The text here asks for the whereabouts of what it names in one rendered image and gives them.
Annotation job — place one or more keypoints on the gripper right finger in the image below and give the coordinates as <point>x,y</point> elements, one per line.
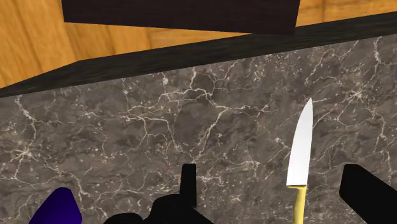
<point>369,194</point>

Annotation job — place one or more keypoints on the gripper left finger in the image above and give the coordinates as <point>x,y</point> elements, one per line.
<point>187,198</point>

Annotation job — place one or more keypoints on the dark blue object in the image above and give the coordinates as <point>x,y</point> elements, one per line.
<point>57,208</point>

